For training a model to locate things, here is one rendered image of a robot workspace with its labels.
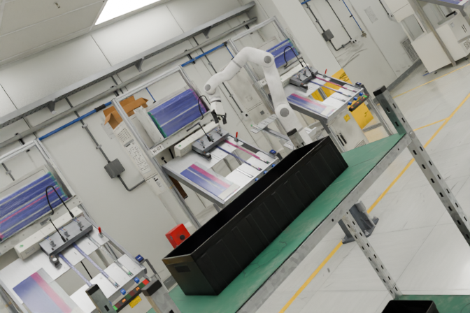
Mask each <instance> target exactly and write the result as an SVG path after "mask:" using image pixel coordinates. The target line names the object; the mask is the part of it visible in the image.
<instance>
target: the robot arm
mask: <svg viewBox="0 0 470 313"><path fill-rule="evenodd" d="M247 61H251V62H253V63H256V64H260V65H262V69H263V72H264V75H265V78H266V81H267V84H268V86H269V91H270V93H271V97H272V100H273V106H274V110H275V114H276V116H277V118H278V119H279V120H280V122H281V124H282V125H283V127H284V128H285V130H286V131H287V132H288V131H290V130H292V129H294V128H296V130H297V131H298V132H299V134H300V136H301V137H302V139H303V140H304V142H305V143H306V144H309V143H312V142H313V141H312V140H311V138H310V137H309V135H308V134H307V132H306V130H305V129H304V127H303V126H302V124H301V122H300V121H299V119H298V118H297V116H296V115H295V113H294V111H293V109H292V108H291V107H290V105H289V103H288V102H287V98H286V95H285V92H284V89H283V85H282V82H281V80H280V76H279V74H278V70H277V68H276V65H275V62H274V57H273V55H272V54H271V53H269V52H266V51H263V50H258V49H256V48H251V47H245V48H243V49H242V50H241V51H240V52H239V53H238V54H237V55H236V56H235V58H233V59H232V61H231V62H230V63H229V64H228V65H227V67H226V68H225V69H224V70H223V71H222V72H219V73H216V74H215V75H214V76H212V77H211V78H210V79H209V81H208V82H207V83H206V84H205V86H204V91H205V92H206V93H207V94H208V96H209V100H210V103H211V114H212V116H213V118H214V120H215V123H216V124H217V123H219V120H218V117H221V118H222V121H223V124H226V123H227V120H226V118H227V114H226V113H225V111H224V108H223V106H222V103H221V97H220V92H219V89H218V85H219V84H220V83H222V82H224V81H229V80H231V79H232V78H233V77H234V76H235V75H236V74H237V73H238V72H239V71H240V70H241V68H242V67H243V66H244V65H245V63H246V62H247ZM223 116H224V117H223Z"/></svg>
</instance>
